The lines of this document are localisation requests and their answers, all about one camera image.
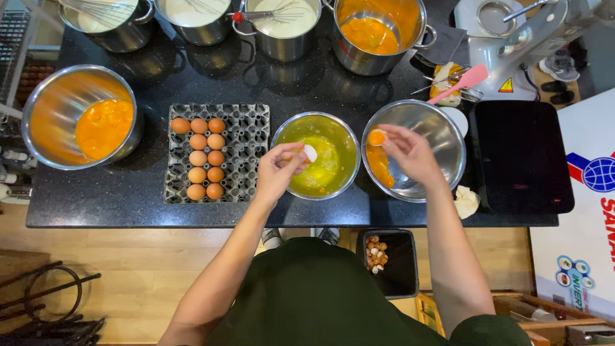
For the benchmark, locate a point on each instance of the person's grey shoe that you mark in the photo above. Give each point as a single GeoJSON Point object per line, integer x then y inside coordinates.
{"type": "Point", "coordinates": [329, 235]}
{"type": "Point", "coordinates": [272, 239]}

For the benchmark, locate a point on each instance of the person's grey right shoe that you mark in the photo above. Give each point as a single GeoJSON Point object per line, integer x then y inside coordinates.
{"type": "Point", "coordinates": [329, 235]}

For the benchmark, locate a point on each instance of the eggshell half with yolk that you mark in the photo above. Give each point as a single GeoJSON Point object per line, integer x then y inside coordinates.
{"type": "Point", "coordinates": [376, 138]}

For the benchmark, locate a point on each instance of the wooden crate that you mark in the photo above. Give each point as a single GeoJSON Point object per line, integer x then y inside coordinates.
{"type": "Point", "coordinates": [552, 322]}

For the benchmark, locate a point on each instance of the black metal rack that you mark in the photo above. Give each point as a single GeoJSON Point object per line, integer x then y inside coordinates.
{"type": "Point", "coordinates": [43, 312]}

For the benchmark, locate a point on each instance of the white chest freezer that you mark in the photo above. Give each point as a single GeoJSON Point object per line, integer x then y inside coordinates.
{"type": "Point", "coordinates": [576, 240]}

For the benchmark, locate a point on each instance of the white stand mixer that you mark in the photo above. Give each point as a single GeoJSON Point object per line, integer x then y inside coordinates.
{"type": "Point", "coordinates": [528, 38]}

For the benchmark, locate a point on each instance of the group of brown eggs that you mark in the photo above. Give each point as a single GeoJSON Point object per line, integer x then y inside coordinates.
{"type": "Point", "coordinates": [206, 158]}

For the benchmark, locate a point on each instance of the crumpled white tissue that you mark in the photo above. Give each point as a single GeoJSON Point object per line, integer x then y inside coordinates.
{"type": "Point", "coordinates": [466, 202]}

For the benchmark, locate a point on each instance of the white eggshell half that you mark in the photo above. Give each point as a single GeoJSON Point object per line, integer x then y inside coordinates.
{"type": "Point", "coordinates": [311, 154]}

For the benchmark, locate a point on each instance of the pink silicone spatula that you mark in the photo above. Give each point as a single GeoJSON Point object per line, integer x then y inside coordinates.
{"type": "Point", "coordinates": [463, 80]}

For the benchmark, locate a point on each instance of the person's left hand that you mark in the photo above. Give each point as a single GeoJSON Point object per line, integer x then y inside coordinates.
{"type": "Point", "coordinates": [271, 173]}

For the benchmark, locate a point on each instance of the dark grey cloth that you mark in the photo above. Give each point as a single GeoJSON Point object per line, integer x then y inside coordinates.
{"type": "Point", "coordinates": [444, 45]}

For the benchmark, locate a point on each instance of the black sandals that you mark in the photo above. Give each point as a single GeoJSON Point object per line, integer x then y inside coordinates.
{"type": "Point", "coordinates": [558, 92]}

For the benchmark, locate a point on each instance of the steel bowl with few yolks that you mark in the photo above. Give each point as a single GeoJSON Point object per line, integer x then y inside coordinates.
{"type": "Point", "coordinates": [437, 144]}

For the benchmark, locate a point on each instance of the steel pot with egg yolks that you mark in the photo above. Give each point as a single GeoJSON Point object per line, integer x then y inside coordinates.
{"type": "Point", "coordinates": [370, 53]}

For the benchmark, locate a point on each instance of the steel pot with cream batter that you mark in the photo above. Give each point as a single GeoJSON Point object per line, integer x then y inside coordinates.
{"type": "Point", "coordinates": [197, 24]}

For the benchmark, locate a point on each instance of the small white plate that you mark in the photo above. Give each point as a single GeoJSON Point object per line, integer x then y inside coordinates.
{"type": "Point", "coordinates": [459, 120]}

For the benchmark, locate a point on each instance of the person's right hand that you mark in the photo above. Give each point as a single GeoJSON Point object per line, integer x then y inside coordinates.
{"type": "Point", "coordinates": [415, 156]}

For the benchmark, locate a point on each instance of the steel bowl with egg whites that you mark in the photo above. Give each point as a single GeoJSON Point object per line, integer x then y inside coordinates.
{"type": "Point", "coordinates": [331, 158]}

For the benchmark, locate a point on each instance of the heap of discarded eggshells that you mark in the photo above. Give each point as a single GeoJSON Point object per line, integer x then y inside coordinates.
{"type": "Point", "coordinates": [376, 253]}

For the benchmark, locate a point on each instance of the person's dark green apron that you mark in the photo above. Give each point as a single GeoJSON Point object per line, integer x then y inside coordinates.
{"type": "Point", "coordinates": [312, 298]}

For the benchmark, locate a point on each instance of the black waste bin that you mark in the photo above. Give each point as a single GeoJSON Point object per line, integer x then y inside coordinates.
{"type": "Point", "coordinates": [401, 264]}

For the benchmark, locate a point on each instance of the grey sneaker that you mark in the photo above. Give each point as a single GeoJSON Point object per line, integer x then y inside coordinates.
{"type": "Point", "coordinates": [560, 66]}

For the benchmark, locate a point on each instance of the large steel bowl with yolks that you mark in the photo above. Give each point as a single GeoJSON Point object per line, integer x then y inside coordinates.
{"type": "Point", "coordinates": [62, 115]}

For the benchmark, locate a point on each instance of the grey egg tray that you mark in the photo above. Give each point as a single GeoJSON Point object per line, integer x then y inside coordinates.
{"type": "Point", "coordinates": [245, 154]}

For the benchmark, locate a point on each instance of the black induction cooktop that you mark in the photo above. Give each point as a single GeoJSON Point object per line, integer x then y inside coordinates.
{"type": "Point", "coordinates": [521, 156]}

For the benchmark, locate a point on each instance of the person's grey left shoe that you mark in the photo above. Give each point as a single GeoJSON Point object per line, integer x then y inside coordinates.
{"type": "Point", "coordinates": [272, 239]}

